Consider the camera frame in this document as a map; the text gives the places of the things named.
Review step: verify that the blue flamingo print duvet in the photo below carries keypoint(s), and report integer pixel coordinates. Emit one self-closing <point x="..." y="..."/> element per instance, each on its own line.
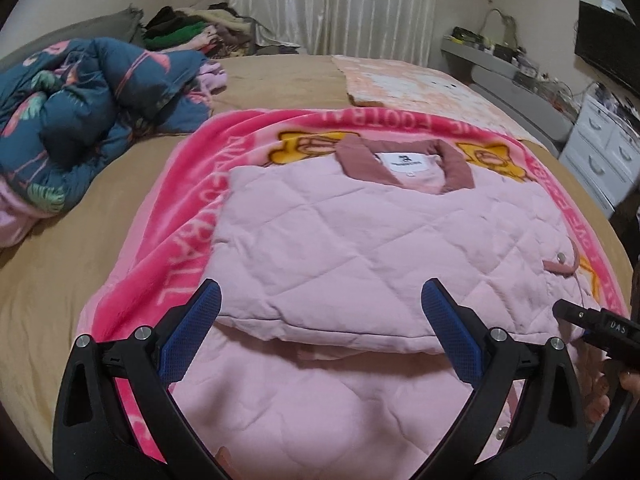
<point x="100" y="95"/>

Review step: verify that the black flat television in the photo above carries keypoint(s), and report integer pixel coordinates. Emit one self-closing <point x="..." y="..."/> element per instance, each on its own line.
<point x="610" y="45"/>

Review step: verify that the white drawer cabinet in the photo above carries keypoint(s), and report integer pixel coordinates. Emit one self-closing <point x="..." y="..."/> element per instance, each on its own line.
<point x="600" y="150"/>

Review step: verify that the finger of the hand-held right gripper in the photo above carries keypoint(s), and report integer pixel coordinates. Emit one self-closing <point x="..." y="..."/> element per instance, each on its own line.
<point x="567" y="312"/>
<point x="612" y="420"/>

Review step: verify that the pink printed fleece blanket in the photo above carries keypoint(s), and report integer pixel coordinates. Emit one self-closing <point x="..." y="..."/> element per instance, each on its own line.
<point x="175" y="220"/>

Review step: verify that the grey pillow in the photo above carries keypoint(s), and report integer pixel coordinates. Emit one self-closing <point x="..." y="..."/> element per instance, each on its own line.
<point x="75" y="32"/>

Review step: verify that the pile of folded clothes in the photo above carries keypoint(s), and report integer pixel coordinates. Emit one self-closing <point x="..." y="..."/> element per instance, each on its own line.
<point x="200" y="30"/>

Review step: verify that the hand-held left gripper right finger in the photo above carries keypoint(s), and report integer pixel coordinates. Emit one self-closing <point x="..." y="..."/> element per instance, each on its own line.
<point x="450" y="327"/>

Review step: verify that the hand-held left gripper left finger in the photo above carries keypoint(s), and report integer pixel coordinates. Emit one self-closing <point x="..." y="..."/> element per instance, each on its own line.
<point x="192" y="330"/>

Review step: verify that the tan bed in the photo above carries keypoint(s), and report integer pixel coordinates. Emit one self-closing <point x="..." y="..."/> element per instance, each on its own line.
<point x="65" y="270"/>

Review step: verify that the pink quilted jacket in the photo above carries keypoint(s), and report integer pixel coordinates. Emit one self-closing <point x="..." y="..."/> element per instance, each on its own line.
<point x="340" y="240"/>

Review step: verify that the person's right hand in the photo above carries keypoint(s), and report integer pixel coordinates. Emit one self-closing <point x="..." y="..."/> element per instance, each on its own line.
<point x="600" y="400"/>

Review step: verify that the clutter of small shelf items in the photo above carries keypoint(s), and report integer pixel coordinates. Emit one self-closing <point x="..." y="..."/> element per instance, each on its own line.
<point x="500" y="45"/>

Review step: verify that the white pleated curtain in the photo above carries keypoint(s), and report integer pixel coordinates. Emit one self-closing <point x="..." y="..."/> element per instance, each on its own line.
<point x="330" y="5"/>

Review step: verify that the peach printed cloth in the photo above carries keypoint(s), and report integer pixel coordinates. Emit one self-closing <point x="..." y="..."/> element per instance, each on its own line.
<point x="425" y="82"/>

